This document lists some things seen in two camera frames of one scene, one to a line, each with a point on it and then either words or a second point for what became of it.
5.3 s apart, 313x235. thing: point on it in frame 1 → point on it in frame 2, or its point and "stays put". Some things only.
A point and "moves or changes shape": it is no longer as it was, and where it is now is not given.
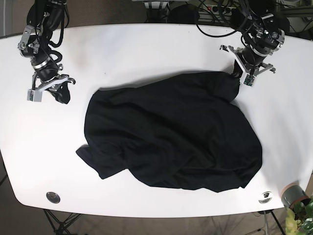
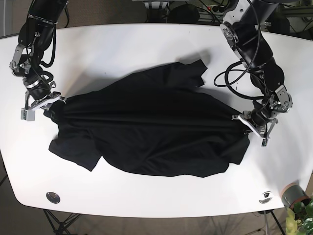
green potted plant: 299,220 stays put
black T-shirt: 185,131 moves or changes shape
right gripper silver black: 57,86 → 28,113
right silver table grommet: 267,197 stays put
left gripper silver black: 248,63 → 261,125
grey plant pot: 293,193 stays put
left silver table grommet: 53,197 stays put
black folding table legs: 59,226 stays put
